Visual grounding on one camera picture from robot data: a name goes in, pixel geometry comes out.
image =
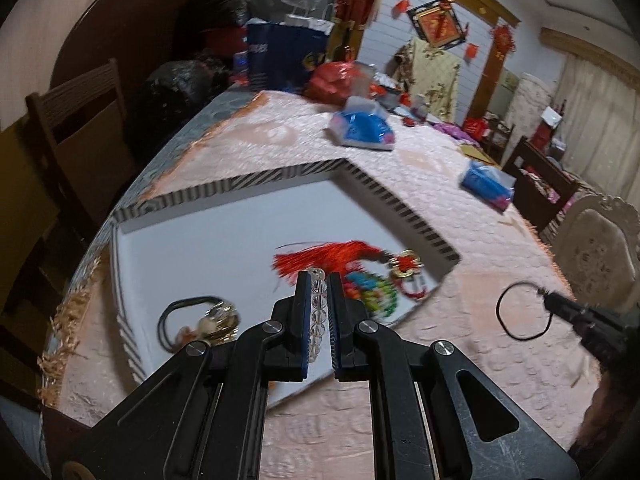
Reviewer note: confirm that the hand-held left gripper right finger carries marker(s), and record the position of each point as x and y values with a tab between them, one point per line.
336	330

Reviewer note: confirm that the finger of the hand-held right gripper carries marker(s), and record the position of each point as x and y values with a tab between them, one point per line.
562	305

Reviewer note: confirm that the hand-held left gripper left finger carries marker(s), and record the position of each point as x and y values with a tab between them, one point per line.
301	330

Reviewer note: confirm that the red tassel knot ornament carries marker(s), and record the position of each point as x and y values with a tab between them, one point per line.
330	255

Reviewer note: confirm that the white tray with striped rim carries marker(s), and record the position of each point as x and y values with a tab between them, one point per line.
225	240

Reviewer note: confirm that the person's right forearm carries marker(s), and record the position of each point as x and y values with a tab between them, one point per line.
597	410

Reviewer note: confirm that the ornate beige chair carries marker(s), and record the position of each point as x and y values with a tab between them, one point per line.
595	255

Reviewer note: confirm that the dark wooden chair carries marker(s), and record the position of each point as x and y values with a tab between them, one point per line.
535	175

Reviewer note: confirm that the blue tissue pack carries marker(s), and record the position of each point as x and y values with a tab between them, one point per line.
362	127
487	185

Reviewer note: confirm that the cream curtain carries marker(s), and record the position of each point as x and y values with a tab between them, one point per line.
600	110

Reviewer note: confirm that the pink quilted tablecloth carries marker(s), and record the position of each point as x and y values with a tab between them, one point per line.
300	130

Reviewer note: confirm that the white covered appliance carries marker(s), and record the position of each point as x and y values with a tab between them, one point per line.
530	105

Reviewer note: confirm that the purple cloth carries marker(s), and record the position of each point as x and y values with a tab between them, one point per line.
455	131

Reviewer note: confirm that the red plastic bag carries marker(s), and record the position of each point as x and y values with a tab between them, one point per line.
332	80

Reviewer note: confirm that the floral cream garment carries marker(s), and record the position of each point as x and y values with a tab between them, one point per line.
435	80

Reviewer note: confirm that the black plastic bag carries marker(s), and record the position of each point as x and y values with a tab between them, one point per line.
175	90
225	15

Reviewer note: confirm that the red hanging knot decoration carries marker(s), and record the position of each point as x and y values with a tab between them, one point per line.
504	40

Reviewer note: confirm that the blue paper bag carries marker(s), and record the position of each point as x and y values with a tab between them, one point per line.
285	55

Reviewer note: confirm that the brown wooden chair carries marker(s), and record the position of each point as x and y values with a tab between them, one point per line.
85	135

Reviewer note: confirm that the framed red diamond decoration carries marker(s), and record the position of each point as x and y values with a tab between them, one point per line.
440	22

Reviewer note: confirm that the dark round wooden board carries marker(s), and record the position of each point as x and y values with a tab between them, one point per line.
115	20

